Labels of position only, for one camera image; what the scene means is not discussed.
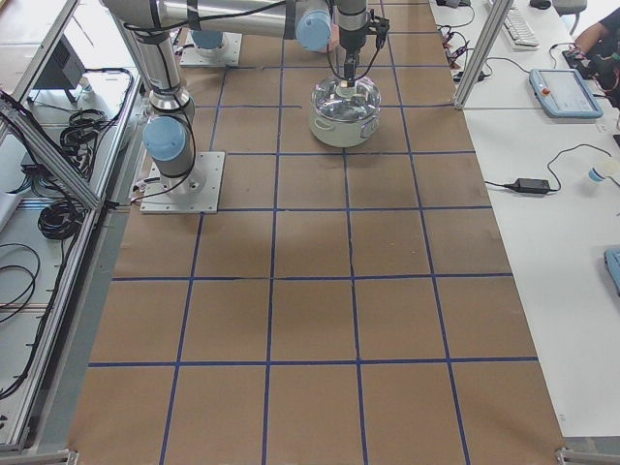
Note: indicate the black power adapter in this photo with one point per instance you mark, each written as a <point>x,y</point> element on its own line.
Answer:
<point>529,186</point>

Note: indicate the pink plastic bowl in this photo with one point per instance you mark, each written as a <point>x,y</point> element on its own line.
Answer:
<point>334,37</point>

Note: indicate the paper cup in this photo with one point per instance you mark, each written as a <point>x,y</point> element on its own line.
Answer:
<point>606,171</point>

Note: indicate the white keyboard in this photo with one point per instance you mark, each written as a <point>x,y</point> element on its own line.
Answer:
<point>518,32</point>

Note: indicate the aluminium frame post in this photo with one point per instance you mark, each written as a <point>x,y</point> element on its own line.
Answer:
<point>488,35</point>

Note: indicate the pale green cooking pot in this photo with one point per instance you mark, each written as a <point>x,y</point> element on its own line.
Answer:
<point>342,134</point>

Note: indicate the blue teach pendant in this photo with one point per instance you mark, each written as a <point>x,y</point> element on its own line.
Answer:
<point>612,265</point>
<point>564,94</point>

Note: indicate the person forearm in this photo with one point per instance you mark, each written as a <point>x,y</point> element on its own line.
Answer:
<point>603,29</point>

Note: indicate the glass pot lid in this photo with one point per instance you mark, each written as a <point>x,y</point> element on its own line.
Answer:
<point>334,100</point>

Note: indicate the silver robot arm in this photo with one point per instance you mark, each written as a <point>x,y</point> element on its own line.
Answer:
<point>169,137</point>
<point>209,44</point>

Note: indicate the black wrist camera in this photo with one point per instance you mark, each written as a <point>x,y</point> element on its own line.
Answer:
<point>378,27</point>

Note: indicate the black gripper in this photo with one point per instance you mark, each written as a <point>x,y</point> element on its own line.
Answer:
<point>351,41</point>

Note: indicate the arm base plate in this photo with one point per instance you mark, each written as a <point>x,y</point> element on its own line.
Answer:
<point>198,193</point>
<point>230,58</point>

